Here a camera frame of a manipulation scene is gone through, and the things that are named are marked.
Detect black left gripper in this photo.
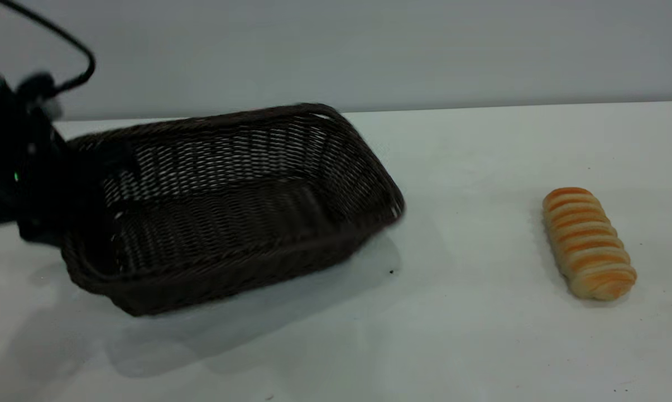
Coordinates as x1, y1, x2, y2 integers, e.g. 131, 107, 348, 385
15, 116, 139, 250

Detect dark brown wicker basket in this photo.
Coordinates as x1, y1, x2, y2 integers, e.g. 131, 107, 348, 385
61, 103, 406, 317

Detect striped orange bread roll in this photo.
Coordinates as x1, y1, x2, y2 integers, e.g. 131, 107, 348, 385
541, 187, 637, 302

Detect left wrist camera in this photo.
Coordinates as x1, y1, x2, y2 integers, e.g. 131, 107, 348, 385
15, 73, 63, 121

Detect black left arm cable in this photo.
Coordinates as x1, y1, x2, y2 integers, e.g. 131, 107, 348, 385
0, 0, 97, 95

